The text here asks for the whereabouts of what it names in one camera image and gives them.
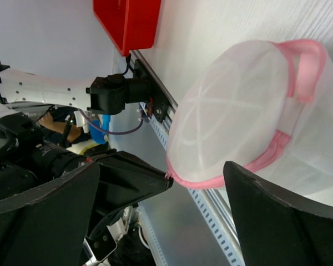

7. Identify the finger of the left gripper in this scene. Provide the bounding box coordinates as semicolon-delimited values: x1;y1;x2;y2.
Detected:
91;150;173;211

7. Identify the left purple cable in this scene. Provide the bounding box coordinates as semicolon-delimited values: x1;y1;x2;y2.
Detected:
77;108;145;137

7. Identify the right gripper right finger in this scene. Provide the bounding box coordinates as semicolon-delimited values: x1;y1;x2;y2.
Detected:
223;161;333;265

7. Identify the white mesh laundry bag pink trim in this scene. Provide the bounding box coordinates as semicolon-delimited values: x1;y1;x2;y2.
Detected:
166;39;333;206

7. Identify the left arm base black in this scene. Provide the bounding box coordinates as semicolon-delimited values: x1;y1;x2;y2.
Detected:
125;59;171;123

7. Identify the aluminium mounting rail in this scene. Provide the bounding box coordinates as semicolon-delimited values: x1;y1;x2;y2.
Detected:
133;49;239;233

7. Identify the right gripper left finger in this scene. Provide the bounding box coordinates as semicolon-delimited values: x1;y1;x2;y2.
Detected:
0;162;99;265

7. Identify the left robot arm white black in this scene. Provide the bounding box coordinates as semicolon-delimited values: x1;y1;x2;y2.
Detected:
0;62;173;211

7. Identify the red plastic bin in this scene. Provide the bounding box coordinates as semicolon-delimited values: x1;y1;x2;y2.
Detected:
93;0;161;57

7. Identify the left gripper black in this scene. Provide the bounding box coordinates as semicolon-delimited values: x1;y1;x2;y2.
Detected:
0;112;90;200

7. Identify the person in background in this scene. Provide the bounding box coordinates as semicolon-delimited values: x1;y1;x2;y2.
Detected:
38;112;84;147

